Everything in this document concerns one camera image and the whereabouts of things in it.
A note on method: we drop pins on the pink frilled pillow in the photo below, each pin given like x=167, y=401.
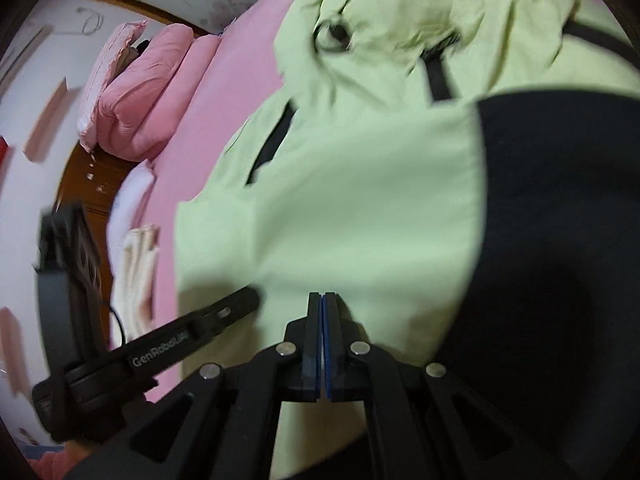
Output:
x=107, y=70

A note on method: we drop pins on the folded cream clothes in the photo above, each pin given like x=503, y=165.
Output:
x=137, y=280

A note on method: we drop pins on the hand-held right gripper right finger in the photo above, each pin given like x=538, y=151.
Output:
x=331, y=330

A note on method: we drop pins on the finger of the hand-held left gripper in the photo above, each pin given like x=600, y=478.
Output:
x=230, y=307

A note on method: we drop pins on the light green and black jacket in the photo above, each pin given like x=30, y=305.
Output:
x=350, y=210

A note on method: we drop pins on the pink cloth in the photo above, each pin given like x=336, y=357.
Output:
x=50, y=465

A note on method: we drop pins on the folded pink quilt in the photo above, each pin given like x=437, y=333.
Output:
x=145, y=95

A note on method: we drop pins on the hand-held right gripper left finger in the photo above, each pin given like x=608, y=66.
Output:
x=314, y=330

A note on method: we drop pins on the brown wooden headboard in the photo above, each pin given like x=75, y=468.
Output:
x=82, y=185

